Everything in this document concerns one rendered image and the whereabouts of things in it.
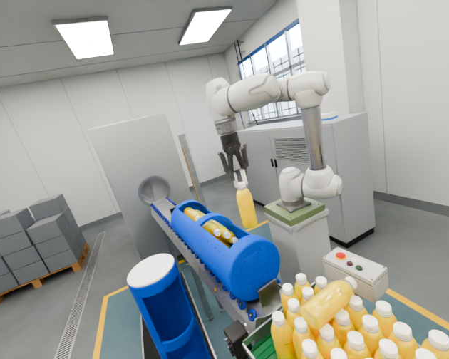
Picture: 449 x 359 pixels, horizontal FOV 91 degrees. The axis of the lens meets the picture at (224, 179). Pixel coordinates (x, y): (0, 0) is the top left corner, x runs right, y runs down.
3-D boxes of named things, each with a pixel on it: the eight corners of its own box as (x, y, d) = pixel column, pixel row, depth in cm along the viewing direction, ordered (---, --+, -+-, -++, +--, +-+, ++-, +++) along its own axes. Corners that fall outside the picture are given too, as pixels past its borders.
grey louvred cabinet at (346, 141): (272, 193, 462) (258, 125, 423) (375, 231, 267) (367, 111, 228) (250, 202, 445) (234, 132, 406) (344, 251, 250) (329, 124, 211)
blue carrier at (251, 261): (209, 224, 183) (199, 194, 175) (286, 278, 107) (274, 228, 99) (177, 241, 171) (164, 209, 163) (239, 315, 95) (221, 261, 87)
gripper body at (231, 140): (232, 131, 96) (237, 151, 99) (215, 136, 93) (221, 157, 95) (241, 129, 90) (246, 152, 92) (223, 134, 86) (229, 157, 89)
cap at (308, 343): (303, 357, 61) (302, 352, 60) (302, 343, 64) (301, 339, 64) (318, 359, 60) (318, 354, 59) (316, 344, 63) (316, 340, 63)
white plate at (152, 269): (116, 282, 125) (117, 283, 125) (150, 289, 111) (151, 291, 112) (151, 251, 148) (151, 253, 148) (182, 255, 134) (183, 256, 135)
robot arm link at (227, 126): (210, 123, 92) (214, 137, 94) (219, 120, 84) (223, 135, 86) (229, 118, 96) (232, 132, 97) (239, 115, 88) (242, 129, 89)
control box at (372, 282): (339, 265, 101) (336, 246, 98) (388, 288, 83) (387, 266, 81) (325, 276, 96) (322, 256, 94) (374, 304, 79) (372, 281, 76)
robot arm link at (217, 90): (207, 124, 89) (231, 117, 81) (195, 84, 86) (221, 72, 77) (222, 120, 97) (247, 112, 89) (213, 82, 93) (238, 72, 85)
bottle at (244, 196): (241, 229, 100) (232, 191, 95) (243, 221, 107) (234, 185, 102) (257, 226, 98) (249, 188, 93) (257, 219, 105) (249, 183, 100)
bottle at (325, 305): (297, 309, 70) (334, 278, 78) (313, 332, 66) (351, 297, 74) (305, 303, 65) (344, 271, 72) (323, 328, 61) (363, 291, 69)
